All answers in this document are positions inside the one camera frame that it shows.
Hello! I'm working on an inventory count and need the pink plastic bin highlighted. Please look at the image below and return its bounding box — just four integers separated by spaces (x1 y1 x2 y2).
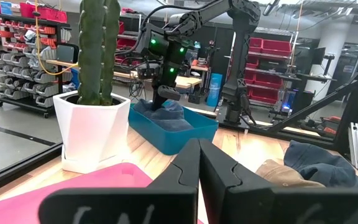
0 162 204 224

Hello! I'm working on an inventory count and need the black computer tower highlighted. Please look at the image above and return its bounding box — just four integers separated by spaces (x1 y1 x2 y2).
278 88 316 113

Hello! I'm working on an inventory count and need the black parts bin rack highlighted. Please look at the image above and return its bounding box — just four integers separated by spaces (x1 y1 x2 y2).
0 12 73 119

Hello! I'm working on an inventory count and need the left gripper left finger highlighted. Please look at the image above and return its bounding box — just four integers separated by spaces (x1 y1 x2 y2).
39 138 199 224

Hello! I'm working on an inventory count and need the black computer monitor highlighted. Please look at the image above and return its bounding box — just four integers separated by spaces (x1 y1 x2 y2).
310 46 326 65

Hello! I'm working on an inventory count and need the silver aluminium bracket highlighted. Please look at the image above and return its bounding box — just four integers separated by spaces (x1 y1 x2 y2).
348 122 358 171

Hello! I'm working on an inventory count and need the green cactus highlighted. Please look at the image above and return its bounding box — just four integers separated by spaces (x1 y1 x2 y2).
77 0 122 106

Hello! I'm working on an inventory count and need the yellow cable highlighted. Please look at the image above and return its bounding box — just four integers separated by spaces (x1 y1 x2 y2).
34 0 80 77

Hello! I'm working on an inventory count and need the wooden table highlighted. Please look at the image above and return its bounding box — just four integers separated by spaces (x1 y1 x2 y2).
46 59 203 90

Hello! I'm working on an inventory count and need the blue denim hat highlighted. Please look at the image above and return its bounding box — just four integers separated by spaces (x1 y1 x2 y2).
132 98 195 132
283 139 358 189

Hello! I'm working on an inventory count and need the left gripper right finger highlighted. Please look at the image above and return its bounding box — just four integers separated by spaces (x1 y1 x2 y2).
198 138 358 224

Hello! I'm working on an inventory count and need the white faceted plant pot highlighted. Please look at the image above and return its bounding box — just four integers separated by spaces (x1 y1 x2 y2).
52 90 132 174

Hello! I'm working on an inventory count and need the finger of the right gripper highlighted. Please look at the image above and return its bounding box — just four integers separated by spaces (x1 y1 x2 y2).
157 85 181 101
150 89 168 112

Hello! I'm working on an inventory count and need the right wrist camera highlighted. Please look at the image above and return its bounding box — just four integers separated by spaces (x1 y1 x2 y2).
136 63 162 80

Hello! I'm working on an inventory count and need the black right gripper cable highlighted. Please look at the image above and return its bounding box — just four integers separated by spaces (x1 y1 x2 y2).
113 0 226 58

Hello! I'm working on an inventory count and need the tan fabric hat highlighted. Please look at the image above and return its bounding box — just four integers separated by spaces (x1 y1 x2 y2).
255 159 326 189

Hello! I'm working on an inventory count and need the teal plastic bin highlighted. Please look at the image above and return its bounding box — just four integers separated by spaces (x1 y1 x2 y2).
127 102 219 156

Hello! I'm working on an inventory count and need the red storage bin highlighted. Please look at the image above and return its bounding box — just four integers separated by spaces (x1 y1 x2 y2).
252 73 283 90
247 88 280 105
261 39 292 57
249 37 264 53
19 2 68 24

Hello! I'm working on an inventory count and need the wire shelf rack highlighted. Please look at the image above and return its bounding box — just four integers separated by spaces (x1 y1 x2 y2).
228 27 300 106

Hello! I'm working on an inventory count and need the blue cylindrical bin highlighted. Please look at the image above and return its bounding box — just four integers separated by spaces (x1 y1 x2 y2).
206 73 223 108

